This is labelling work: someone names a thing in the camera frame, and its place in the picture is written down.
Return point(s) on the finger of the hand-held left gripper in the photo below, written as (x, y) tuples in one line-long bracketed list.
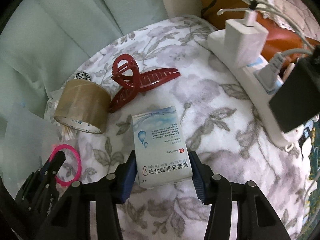
[(51, 180), (57, 158)]

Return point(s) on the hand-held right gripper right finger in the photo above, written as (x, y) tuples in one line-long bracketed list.
[(200, 180)]

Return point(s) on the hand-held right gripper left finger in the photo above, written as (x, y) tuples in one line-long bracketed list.
[(127, 177)]

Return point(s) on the translucent plastic container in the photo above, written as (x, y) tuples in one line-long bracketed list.
[(20, 130)]

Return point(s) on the white blue medicine box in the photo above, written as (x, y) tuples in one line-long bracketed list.
[(160, 142)]

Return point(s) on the brown packing tape roll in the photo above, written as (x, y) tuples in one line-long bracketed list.
[(82, 97)]

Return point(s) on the bag of cotton swabs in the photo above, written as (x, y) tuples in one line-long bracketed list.
[(67, 133)]

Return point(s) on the leopard print scrunchie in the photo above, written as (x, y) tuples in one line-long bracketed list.
[(82, 75)]

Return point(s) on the dark red hair claw clip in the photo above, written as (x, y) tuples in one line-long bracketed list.
[(150, 80)]

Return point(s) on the white power strip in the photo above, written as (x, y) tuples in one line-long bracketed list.
[(250, 80)]

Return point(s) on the green floral rug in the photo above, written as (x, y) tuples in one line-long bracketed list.
[(315, 160)]

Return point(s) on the black charger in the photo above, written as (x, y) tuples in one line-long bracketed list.
[(295, 100)]

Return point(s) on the pale green curtain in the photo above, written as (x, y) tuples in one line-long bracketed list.
[(62, 17)]

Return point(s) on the white charger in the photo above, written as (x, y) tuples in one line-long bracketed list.
[(245, 40)]

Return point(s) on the beige quilted lace cover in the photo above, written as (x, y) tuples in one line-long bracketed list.
[(287, 0)]

